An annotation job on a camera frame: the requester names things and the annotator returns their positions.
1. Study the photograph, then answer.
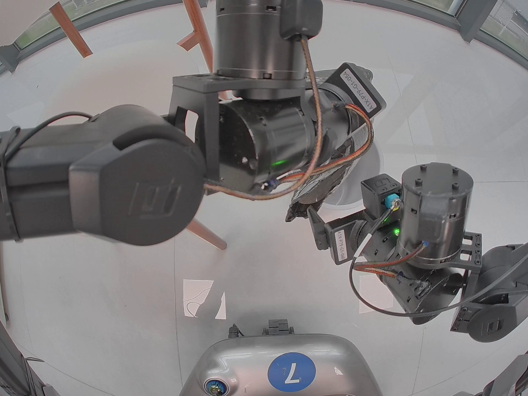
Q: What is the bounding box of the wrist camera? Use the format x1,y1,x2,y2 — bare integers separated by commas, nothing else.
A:
360,175,403,224
280,0,323,41

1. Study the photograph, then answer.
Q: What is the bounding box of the cream chair with wooden legs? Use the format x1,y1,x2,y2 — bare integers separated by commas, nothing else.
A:
0,0,228,251

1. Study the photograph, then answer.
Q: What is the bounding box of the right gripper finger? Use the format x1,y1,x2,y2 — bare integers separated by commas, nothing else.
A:
306,205,331,251

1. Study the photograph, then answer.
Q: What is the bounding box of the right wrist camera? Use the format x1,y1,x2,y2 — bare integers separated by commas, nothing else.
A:
360,175,403,224

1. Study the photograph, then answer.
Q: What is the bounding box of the black plastic bag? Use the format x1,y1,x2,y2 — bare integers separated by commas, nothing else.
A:
285,128,374,223

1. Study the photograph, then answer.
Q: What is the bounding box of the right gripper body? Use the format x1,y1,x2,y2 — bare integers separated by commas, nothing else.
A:
325,210,403,266

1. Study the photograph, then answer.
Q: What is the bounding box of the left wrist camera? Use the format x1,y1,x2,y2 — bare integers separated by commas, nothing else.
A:
280,0,323,41

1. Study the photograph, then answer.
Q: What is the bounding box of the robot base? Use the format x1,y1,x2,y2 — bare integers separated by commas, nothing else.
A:
179,320,383,396

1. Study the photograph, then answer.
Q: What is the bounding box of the grey round trash bin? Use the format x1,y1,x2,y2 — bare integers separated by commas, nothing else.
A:
326,141,385,215

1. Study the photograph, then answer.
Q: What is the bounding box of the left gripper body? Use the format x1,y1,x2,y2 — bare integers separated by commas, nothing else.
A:
306,62,387,156

